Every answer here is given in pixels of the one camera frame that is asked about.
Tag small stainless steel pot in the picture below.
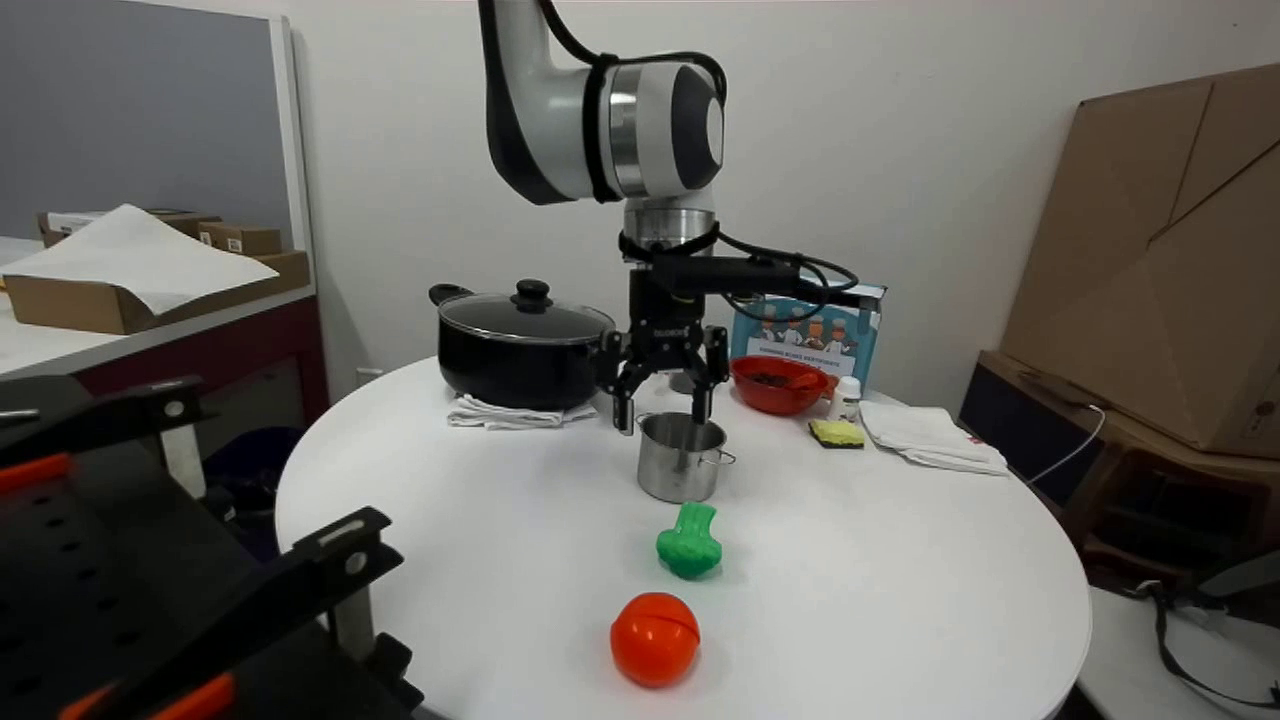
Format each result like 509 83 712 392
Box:
631 407 738 507

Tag red bowl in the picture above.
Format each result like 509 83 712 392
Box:
727 351 839 418

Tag desk with red-brown front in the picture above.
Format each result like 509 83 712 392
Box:
0 280 332 432

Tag black cable on floor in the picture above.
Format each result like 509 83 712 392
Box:
1139 551 1280 711

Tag thin white cable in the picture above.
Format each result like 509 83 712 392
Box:
1018 402 1112 490

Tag green toy broccoli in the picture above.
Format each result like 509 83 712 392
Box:
652 501 727 583

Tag blue printed carton box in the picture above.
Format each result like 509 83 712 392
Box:
722 274 888 401

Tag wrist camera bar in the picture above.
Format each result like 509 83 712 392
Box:
634 253 829 305

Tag flat cardboard tray box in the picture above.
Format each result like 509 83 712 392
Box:
0 245 310 340

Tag orange toy tomato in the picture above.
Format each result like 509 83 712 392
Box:
607 588 705 691

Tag black metal stand frame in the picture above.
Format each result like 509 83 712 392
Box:
0 375 430 720

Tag dark brown wooden cabinet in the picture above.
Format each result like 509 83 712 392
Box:
956 349 1280 593

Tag small cardboard box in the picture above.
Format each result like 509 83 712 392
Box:
36 202 290 261

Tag white paper sheet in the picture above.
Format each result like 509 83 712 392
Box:
0 199 283 318

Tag grey board with white frame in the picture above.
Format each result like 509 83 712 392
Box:
0 0 310 261

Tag large brown cardboard box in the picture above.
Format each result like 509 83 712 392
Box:
998 58 1280 460

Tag large black cooking pot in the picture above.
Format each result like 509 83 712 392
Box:
422 280 652 413

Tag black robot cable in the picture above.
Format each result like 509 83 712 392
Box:
615 219 865 309

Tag yellow green sponge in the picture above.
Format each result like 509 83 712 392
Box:
805 417 872 452

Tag crumpled white towel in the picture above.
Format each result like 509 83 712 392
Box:
855 395 1011 479

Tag white cloth under black pot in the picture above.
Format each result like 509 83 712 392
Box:
442 386 602 437

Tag black glass pot lid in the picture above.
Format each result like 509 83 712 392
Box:
436 274 620 349

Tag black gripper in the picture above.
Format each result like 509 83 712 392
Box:
607 261 736 437

